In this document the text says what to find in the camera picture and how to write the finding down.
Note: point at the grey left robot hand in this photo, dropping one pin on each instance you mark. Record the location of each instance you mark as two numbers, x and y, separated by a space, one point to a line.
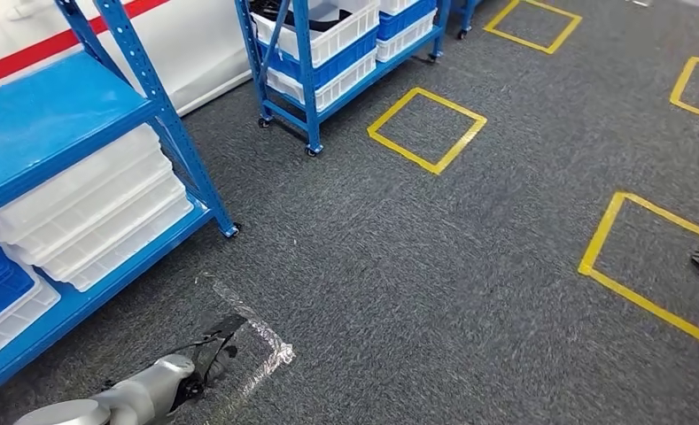
211 366

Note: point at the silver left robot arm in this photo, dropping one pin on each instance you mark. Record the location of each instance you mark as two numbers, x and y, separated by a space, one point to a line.
138 393

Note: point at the blue metal shelf rack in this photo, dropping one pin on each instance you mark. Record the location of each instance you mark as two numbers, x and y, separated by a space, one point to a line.
305 88
466 14
44 117

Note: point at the white car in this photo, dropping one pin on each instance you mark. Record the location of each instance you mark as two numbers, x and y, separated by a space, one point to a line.
196 47

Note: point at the black parts pile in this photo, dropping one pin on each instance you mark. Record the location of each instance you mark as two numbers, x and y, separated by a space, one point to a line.
325 20

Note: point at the yellow floor tape square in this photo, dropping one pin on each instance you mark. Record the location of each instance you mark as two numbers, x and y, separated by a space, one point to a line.
680 82
595 240

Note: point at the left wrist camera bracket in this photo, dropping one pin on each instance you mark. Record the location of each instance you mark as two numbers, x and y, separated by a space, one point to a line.
223 328

